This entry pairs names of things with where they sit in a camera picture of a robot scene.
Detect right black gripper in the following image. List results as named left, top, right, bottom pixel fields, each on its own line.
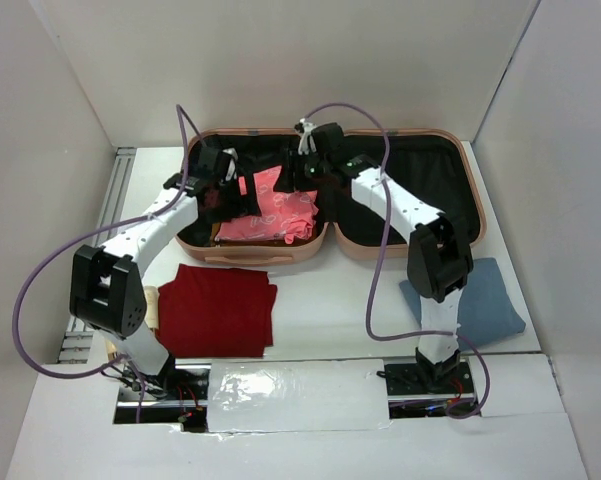
left=274, top=148, right=332, bottom=193

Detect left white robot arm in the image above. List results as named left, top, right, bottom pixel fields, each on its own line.
left=69, top=146, right=241, bottom=399

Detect aluminium rail frame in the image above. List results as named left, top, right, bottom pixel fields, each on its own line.
left=57, top=147, right=136, bottom=364

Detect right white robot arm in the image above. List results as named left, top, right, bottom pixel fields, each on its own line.
left=275, top=118, right=474, bottom=392

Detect dark red folded garment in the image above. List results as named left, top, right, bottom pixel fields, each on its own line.
left=157, top=264, right=278, bottom=358

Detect gold cosmetic bottles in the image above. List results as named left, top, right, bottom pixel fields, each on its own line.
left=105, top=286, right=159, bottom=360

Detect pink open suitcase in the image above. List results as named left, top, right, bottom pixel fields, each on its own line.
left=176, top=128, right=486, bottom=266

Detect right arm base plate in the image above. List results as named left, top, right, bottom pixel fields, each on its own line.
left=376, top=362, right=480, bottom=420

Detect grey blue folded garment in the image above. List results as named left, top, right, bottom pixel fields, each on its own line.
left=399, top=257, right=526, bottom=351

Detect mustard brown garment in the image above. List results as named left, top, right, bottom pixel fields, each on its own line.
left=213, top=220, right=286, bottom=246

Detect coral pink patterned garment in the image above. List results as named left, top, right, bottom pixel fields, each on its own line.
left=229, top=166, right=319, bottom=245

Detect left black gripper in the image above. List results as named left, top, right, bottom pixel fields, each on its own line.
left=206, top=172, right=261, bottom=225

